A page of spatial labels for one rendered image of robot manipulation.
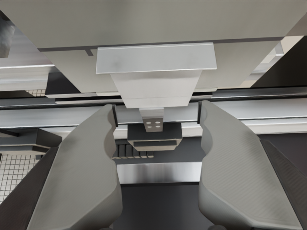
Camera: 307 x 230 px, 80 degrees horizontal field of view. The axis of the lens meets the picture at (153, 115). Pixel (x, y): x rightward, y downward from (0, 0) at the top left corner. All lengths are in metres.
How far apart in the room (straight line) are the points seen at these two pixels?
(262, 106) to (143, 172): 0.40
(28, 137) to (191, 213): 0.39
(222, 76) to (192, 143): 0.55
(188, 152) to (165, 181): 0.52
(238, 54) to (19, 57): 0.23
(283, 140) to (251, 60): 0.69
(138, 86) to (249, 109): 0.37
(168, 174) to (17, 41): 0.24
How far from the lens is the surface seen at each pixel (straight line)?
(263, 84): 0.84
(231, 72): 0.20
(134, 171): 0.21
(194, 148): 0.73
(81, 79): 0.20
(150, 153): 0.58
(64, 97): 0.25
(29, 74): 0.28
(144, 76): 0.18
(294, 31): 0.41
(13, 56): 0.28
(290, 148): 0.86
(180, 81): 0.19
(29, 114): 0.57
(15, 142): 0.51
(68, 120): 0.52
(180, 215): 0.20
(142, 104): 0.25
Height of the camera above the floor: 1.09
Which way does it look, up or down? 18 degrees down
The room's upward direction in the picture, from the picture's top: 178 degrees clockwise
